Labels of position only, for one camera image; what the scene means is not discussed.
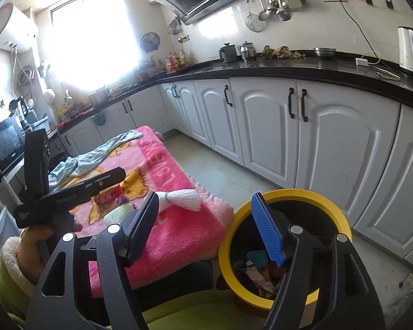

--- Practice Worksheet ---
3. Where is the dark lidded pitcher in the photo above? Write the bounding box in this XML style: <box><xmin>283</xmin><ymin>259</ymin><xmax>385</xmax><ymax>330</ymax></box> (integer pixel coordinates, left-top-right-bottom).
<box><xmin>219</xmin><ymin>42</ymin><xmax>238</xmax><ymax>63</ymax></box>

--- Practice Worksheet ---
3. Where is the black microwave oven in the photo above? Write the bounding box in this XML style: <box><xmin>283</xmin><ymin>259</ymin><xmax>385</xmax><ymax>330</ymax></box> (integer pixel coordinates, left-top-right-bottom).
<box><xmin>0</xmin><ymin>115</ymin><xmax>26</xmax><ymax>172</ymax></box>

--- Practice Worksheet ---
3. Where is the small red snack packet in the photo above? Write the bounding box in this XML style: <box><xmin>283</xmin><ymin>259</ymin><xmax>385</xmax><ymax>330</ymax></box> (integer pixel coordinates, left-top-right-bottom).
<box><xmin>94</xmin><ymin>186</ymin><xmax>123</xmax><ymax>207</ymax></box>

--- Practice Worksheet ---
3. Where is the white water heater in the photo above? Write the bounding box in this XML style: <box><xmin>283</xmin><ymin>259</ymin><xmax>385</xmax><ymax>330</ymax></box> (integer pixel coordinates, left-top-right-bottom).
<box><xmin>0</xmin><ymin>2</ymin><xmax>39</xmax><ymax>51</ymax></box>

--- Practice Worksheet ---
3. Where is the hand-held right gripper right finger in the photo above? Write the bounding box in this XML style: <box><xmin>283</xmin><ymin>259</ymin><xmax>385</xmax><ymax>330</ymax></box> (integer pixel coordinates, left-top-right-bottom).
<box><xmin>251</xmin><ymin>192</ymin><xmax>388</xmax><ymax>330</ymax></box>

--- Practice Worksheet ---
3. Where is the person's green clothing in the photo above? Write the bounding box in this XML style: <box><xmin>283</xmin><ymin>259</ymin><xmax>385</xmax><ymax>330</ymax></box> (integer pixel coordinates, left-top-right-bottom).
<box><xmin>138</xmin><ymin>289</ymin><xmax>272</xmax><ymax>330</ymax></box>

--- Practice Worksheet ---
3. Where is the blender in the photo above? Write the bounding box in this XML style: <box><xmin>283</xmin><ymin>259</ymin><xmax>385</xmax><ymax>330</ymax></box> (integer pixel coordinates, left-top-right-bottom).
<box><xmin>10</xmin><ymin>97</ymin><xmax>31</xmax><ymax>128</ymax></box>

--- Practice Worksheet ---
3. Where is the hanging wire strainer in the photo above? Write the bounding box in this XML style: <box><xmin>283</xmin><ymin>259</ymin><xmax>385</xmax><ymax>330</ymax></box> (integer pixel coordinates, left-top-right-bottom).
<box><xmin>244</xmin><ymin>2</ymin><xmax>264</xmax><ymax>32</ymax></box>

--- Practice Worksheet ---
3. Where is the white tied cloth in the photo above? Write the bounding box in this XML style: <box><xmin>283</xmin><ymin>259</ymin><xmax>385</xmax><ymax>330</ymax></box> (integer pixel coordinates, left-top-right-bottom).
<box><xmin>155</xmin><ymin>188</ymin><xmax>203</xmax><ymax>214</ymax></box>

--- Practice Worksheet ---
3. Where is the white charger with cable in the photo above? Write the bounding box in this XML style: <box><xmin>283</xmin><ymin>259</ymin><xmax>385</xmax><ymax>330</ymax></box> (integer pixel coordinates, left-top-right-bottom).
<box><xmin>355</xmin><ymin>51</ymin><xmax>401</xmax><ymax>81</ymax></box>

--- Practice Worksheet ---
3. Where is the person's left hand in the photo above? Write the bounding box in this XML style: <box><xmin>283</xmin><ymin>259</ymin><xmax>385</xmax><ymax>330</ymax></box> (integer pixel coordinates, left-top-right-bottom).
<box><xmin>19</xmin><ymin>221</ymin><xmax>84</xmax><ymax>281</ymax></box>

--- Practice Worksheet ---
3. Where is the pink printed blanket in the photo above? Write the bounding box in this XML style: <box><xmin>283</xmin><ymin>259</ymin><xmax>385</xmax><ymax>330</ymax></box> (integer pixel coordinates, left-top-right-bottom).
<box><xmin>48</xmin><ymin>125</ymin><xmax>235</xmax><ymax>298</ymax></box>

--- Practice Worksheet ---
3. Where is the pile of ginger roots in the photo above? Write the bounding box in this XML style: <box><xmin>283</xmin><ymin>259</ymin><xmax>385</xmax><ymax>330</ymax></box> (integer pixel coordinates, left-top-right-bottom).
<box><xmin>262</xmin><ymin>45</ymin><xmax>307</xmax><ymax>59</ymax></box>

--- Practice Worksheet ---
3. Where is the row of condiment bottles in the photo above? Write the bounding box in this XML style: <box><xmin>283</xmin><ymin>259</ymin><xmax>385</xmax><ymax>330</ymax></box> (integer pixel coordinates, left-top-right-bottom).
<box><xmin>165</xmin><ymin>50</ymin><xmax>187</xmax><ymax>71</ymax></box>

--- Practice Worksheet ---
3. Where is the small wall fan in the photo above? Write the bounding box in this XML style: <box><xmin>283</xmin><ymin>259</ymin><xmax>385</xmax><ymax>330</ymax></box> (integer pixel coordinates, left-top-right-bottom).
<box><xmin>140</xmin><ymin>32</ymin><xmax>160</xmax><ymax>53</ymax></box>

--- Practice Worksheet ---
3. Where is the pale wrapper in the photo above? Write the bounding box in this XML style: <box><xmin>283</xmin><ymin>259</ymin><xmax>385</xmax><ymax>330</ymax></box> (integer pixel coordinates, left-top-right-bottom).
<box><xmin>243</xmin><ymin>266</ymin><xmax>276</xmax><ymax>293</ymax></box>

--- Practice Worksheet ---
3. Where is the person's left forearm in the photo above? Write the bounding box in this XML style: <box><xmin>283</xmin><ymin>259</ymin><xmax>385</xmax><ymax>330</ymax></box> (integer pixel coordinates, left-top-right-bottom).
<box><xmin>0</xmin><ymin>235</ymin><xmax>38</xmax><ymax>327</ymax></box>

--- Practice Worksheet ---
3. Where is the yellow black bin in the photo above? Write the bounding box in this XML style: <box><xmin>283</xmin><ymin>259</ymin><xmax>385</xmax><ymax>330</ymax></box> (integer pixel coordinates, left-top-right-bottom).
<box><xmin>218</xmin><ymin>189</ymin><xmax>352</xmax><ymax>310</ymax></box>

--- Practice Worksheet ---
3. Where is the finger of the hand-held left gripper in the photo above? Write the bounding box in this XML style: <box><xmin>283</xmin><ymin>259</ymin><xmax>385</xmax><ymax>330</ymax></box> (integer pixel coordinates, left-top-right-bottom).
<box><xmin>84</xmin><ymin>167</ymin><xmax>126</xmax><ymax>195</ymax></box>

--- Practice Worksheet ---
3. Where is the steel canister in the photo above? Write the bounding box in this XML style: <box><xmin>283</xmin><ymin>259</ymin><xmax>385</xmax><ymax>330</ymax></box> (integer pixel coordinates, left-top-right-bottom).
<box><xmin>240</xmin><ymin>40</ymin><xmax>257</xmax><ymax>62</ymax></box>

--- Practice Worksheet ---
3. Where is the light blue-grey cloth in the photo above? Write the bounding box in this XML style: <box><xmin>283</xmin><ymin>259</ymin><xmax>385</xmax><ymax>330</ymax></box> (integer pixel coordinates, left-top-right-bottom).
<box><xmin>48</xmin><ymin>131</ymin><xmax>143</xmax><ymax>188</ymax></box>

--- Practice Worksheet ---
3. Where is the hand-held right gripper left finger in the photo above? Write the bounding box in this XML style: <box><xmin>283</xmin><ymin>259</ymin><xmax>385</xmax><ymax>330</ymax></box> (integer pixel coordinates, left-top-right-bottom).
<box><xmin>25</xmin><ymin>191</ymin><xmax>159</xmax><ymax>330</ymax></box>

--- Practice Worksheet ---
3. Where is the black power cable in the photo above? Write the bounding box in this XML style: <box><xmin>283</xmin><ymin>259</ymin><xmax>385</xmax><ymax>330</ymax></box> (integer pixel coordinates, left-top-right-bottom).
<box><xmin>337</xmin><ymin>0</ymin><xmax>379</xmax><ymax>64</ymax></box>

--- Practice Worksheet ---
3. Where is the green tied cloth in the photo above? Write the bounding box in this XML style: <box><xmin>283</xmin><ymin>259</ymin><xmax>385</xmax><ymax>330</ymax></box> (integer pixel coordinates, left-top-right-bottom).
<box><xmin>103</xmin><ymin>203</ymin><xmax>135</xmax><ymax>227</ymax></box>

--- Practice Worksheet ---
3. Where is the white electric kettle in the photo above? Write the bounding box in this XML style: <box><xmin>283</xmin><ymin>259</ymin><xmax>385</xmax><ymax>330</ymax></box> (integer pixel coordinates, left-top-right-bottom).
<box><xmin>397</xmin><ymin>26</ymin><xmax>413</xmax><ymax>77</ymax></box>

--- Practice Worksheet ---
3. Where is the steel stockpot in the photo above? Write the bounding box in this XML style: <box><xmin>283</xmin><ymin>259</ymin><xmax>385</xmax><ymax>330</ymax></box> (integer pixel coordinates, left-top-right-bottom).
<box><xmin>88</xmin><ymin>87</ymin><xmax>111</xmax><ymax>108</ymax></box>

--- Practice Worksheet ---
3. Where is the coiled hose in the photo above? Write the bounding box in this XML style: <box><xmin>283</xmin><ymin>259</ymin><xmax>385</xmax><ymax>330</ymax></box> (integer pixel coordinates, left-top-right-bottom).
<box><xmin>17</xmin><ymin>65</ymin><xmax>35</xmax><ymax>92</ymax></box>

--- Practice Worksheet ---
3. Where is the black kitchen countertop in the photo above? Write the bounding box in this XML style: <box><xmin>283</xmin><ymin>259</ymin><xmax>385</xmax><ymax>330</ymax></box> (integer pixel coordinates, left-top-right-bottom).
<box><xmin>48</xmin><ymin>50</ymin><xmax>413</xmax><ymax>105</ymax></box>

